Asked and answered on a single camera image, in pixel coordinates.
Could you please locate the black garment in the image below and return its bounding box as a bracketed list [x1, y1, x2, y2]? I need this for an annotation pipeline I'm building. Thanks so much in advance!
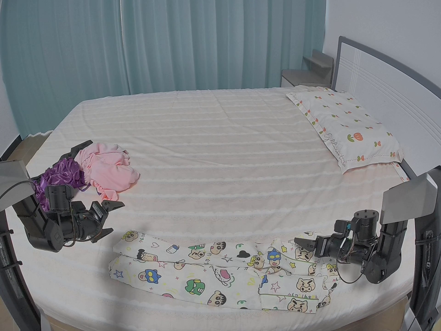
[29, 140, 94, 186]

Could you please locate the black cable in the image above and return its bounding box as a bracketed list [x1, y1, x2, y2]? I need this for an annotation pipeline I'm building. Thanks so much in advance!
[336, 262, 366, 285]
[0, 180, 38, 200]

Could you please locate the white printed pyjama top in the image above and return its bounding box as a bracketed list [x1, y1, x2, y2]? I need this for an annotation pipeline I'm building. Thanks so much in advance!
[108, 230, 342, 315]

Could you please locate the white printed pillow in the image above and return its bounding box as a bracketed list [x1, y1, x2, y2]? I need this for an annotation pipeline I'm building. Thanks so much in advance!
[285, 85, 404, 175]

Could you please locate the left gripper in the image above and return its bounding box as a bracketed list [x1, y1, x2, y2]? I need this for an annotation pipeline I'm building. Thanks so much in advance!
[64, 200, 126, 244]

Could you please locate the pink garment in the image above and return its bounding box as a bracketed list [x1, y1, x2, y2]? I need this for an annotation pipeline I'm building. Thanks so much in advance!
[75, 142, 141, 202]

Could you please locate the grey bedside table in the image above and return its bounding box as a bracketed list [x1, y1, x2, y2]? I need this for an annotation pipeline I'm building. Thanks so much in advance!
[282, 49, 335, 89]

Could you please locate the purple garment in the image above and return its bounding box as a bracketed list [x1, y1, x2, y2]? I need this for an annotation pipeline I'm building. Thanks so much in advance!
[34, 159, 89, 211]

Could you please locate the bed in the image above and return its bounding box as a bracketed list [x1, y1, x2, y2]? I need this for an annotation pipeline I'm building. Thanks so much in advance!
[0, 36, 441, 331]

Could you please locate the blue-green curtain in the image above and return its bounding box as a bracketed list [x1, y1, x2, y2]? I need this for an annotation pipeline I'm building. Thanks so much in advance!
[0, 0, 132, 140]
[121, 0, 326, 92]

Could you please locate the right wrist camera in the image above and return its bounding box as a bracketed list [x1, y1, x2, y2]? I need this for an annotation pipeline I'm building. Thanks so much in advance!
[334, 220, 353, 237]

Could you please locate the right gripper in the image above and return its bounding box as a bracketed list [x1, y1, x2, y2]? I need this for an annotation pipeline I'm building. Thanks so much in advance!
[294, 234, 366, 265]

